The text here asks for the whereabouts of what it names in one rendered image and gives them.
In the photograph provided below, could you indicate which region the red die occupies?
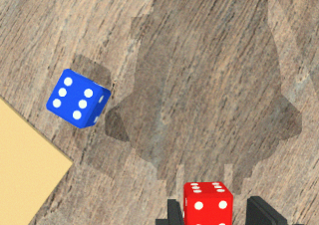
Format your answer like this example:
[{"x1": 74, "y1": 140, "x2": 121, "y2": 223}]
[{"x1": 183, "y1": 182, "x2": 233, "y2": 225}]

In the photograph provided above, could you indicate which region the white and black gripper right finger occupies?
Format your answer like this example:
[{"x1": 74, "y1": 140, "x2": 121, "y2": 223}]
[{"x1": 245, "y1": 196, "x2": 288, "y2": 225}]

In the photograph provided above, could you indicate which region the blue die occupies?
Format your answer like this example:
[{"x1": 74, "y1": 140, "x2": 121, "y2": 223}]
[{"x1": 46, "y1": 69, "x2": 111, "y2": 128}]

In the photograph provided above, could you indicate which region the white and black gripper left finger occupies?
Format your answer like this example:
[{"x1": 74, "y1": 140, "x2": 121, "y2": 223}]
[{"x1": 156, "y1": 199, "x2": 184, "y2": 225}]

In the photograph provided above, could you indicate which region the beige square mat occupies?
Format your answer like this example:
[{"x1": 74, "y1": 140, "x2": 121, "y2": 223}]
[{"x1": 0, "y1": 97, "x2": 74, "y2": 225}]

